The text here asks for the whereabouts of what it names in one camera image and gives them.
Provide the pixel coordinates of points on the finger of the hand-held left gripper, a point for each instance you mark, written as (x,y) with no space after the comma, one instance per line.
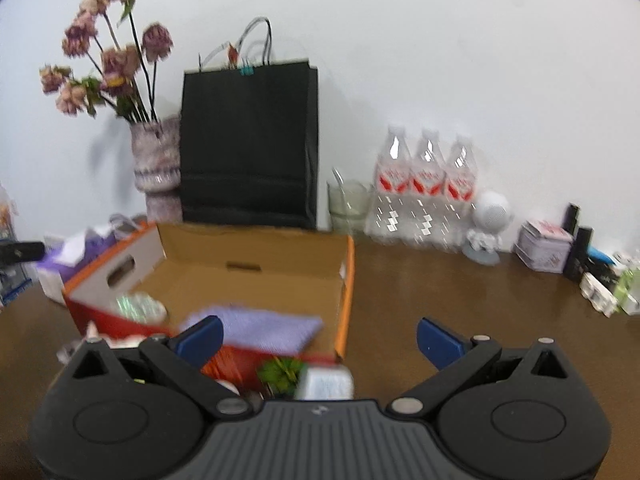
(22,252)

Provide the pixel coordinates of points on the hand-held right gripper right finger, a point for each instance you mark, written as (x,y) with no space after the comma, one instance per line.
(440,342)

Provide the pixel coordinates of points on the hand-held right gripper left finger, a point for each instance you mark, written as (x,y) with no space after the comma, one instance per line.
(200,340)

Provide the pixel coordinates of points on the red and orange cardboard box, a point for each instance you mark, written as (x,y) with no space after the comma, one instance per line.
(250,280)

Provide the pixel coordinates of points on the white wet wipes pack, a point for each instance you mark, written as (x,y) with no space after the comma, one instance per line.
(325,385)

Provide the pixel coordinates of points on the purple tissue pack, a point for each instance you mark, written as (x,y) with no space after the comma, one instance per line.
(75,260)

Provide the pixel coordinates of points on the purple knitted cloth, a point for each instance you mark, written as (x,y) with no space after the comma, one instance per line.
(265,327)

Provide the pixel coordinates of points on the crushed clear plastic bottle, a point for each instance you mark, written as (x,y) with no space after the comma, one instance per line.
(140,307)

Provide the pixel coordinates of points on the white round-headed figure speaker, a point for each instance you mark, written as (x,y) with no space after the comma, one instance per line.
(490,210)

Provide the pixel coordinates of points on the clear water bottle red label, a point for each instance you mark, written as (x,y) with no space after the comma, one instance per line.
(427,185)
(392,185)
(460,187)

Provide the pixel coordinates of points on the clear glass cup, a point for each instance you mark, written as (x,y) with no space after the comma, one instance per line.
(350,210)

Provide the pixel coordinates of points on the mottled purple ceramic vase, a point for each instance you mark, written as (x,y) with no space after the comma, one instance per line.
(155,160)

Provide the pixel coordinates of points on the black small devices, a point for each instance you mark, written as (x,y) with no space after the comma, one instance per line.
(579,255)

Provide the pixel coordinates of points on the white small containers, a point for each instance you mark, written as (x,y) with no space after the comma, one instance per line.
(597,295)

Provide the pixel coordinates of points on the short black cosmetic tube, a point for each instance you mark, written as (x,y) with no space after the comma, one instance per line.
(572,217)

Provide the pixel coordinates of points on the metal spoon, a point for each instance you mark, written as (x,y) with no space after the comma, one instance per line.
(338,180)

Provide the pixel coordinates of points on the black chair back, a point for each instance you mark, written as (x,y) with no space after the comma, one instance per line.
(250,150)

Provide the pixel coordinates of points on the small green-tinted spray bottle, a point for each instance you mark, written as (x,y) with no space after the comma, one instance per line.
(629,285)

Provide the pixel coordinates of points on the dried pink flowers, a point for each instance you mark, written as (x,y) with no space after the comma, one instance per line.
(115,62)

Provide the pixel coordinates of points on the teal binder clip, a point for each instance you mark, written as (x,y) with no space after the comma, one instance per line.
(246,70)

